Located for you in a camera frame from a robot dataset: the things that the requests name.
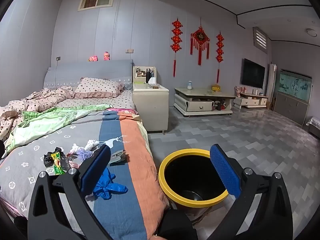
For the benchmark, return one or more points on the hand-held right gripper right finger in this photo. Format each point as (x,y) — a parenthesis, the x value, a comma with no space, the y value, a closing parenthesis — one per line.
(225,170)

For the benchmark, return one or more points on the yellow rimmed black bin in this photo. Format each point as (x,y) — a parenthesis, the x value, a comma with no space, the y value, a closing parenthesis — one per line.
(172,157)

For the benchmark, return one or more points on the red diamond tassel decoration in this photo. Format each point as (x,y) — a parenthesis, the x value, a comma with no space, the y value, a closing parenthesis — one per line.
(200,37)

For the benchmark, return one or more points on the pink yellow plush toy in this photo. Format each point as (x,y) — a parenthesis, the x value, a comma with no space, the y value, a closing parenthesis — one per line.
(93,59)

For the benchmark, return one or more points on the blue rubber glove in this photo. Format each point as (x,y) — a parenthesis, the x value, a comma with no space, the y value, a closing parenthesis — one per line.
(110,187)

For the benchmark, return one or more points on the white standing air conditioner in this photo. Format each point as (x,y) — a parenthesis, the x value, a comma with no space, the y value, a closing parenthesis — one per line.
(272,80)

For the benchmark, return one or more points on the black plastic bag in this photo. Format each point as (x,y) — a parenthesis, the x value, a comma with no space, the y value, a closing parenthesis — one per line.
(48,158)

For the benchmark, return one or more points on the green floral quilt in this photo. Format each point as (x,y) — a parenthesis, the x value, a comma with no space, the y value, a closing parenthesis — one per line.
(50,122)

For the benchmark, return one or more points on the cream nightstand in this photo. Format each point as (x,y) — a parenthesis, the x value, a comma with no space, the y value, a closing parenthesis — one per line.
(150,110)

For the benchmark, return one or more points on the pink plush doll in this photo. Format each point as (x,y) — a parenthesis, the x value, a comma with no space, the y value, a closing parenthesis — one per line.
(107,56)

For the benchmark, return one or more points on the pink cloth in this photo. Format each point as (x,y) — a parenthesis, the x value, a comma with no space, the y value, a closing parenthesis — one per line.
(120,110)

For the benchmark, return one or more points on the small high window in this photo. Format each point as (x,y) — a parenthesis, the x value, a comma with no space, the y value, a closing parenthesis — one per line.
(96,1)

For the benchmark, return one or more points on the white tissue roll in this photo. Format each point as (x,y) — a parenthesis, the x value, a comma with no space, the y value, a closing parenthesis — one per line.
(153,80)

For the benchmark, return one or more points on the pink dotted quilt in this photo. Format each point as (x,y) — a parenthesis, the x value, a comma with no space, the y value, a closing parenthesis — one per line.
(37,97)

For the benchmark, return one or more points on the cream coffee table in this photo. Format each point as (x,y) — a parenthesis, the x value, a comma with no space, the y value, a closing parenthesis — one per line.
(195,105)

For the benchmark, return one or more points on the cream television stand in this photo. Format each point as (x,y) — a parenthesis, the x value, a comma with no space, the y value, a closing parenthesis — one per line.
(250,101)

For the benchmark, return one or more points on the grey blue orange striped bedsheet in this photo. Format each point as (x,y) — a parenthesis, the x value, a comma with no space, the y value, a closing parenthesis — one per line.
(132,155)

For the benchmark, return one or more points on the pink dotted pillow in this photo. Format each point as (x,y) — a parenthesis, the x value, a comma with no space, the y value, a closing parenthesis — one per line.
(97,87)

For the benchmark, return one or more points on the white small bottle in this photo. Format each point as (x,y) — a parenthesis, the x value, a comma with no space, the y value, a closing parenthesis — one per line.
(190,85)

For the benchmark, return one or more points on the green yellow snack wrapper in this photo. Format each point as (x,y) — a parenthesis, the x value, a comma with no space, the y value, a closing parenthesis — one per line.
(58,166)

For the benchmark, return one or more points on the person's black trouser leg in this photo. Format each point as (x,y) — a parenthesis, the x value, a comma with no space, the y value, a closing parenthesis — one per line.
(175,226)

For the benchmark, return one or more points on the black wall television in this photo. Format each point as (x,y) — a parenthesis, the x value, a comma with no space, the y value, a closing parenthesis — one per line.
(252,73)

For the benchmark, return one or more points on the window with grey blinds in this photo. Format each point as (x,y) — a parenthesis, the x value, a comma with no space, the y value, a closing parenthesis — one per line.
(260,40)

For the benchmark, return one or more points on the white cloth covered furniture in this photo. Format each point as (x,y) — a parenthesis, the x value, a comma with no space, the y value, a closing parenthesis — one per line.
(313,123)

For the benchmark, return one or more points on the black thermos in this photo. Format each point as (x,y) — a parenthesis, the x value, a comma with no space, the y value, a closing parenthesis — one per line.
(148,76)

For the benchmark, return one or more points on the round ceiling light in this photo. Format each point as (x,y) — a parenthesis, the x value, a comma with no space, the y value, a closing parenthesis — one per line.
(312,32)

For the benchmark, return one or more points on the grey upholstered bed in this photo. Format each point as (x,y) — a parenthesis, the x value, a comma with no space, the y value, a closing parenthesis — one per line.
(95,70)

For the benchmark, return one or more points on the pink plush by television stand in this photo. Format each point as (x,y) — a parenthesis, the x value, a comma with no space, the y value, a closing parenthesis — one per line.
(240,89)

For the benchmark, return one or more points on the grey snack packet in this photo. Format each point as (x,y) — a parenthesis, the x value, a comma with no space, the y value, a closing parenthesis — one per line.
(118,155)

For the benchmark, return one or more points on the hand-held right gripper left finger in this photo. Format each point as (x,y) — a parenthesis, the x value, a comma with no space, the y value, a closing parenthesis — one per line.
(96,170)

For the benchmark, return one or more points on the white crumpled tissue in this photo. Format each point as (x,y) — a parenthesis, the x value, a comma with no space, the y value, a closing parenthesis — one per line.
(82,152)
(91,143)

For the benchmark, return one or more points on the white dotted fitted sheet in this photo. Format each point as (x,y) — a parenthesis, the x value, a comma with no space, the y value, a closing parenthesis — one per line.
(120,100)

